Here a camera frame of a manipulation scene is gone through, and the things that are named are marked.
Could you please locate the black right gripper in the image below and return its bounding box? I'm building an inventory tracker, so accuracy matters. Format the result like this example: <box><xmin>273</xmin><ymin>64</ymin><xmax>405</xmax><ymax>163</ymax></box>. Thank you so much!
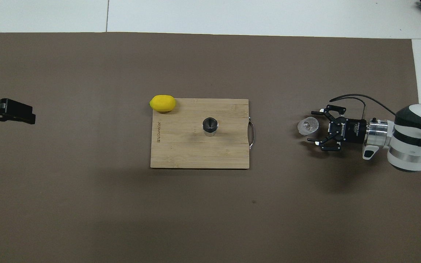
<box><xmin>307</xmin><ymin>105</ymin><xmax>368</xmax><ymax>152</ymax></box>

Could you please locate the clear glass cup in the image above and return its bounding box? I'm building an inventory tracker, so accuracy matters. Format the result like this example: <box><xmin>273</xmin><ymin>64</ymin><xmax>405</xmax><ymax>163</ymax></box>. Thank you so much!
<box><xmin>297</xmin><ymin>117</ymin><xmax>320</xmax><ymax>136</ymax></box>

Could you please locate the steel jigger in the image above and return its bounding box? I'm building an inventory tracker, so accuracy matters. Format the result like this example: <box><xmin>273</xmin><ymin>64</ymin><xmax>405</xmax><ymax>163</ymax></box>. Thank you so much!
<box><xmin>202</xmin><ymin>117</ymin><xmax>219</xmax><ymax>137</ymax></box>

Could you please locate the brown table mat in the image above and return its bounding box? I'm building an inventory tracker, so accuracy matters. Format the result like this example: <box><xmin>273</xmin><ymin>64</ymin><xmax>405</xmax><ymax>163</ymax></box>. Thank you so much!
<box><xmin>0</xmin><ymin>32</ymin><xmax>421</xmax><ymax>263</ymax></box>

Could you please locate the yellow lemon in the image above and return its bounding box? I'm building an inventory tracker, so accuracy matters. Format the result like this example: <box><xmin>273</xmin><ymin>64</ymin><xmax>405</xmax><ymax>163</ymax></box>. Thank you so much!
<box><xmin>149</xmin><ymin>95</ymin><xmax>177</xmax><ymax>112</ymax></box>

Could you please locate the bamboo cutting board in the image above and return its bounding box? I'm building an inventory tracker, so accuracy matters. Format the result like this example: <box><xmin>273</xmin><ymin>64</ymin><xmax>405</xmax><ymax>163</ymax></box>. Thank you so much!
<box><xmin>150</xmin><ymin>98</ymin><xmax>255</xmax><ymax>169</ymax></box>

